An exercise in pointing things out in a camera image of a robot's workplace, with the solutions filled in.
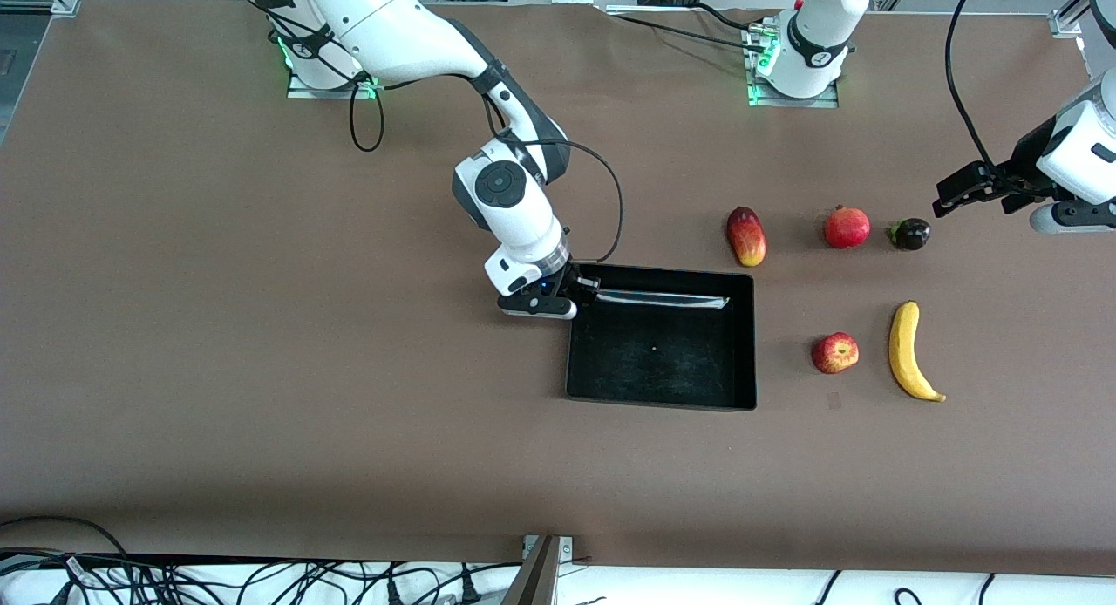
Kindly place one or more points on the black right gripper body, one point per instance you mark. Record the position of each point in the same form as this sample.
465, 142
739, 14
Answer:
568, 280

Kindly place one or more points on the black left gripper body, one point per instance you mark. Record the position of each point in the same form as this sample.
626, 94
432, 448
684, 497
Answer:
1022, 166

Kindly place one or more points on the black plastic box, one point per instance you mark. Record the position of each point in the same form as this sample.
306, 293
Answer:
654, 361

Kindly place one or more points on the yellow banana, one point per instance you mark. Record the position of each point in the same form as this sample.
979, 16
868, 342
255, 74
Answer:
902, 352

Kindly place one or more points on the red yellow apple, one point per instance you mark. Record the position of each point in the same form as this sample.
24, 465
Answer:
835, 353

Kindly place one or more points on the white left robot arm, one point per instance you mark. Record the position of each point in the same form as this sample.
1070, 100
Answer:
819, 30

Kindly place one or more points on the dark purple mangosteen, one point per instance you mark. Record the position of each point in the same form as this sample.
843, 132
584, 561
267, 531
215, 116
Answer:
911, 234

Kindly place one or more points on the red pomegranate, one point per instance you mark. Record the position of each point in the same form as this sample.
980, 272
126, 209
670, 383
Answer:
847, 228

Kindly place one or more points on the red yellow mango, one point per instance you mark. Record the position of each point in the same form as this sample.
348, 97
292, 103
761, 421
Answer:
747, 237

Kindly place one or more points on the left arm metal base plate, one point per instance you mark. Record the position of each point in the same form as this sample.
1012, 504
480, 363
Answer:
758, 99

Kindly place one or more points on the metal post bracket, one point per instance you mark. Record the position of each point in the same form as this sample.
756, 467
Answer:
565, 548

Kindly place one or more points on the aluminium camera post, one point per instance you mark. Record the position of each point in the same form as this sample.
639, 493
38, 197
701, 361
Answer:
536, 579

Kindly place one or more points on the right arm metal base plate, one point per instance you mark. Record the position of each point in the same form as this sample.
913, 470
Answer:
301, 91

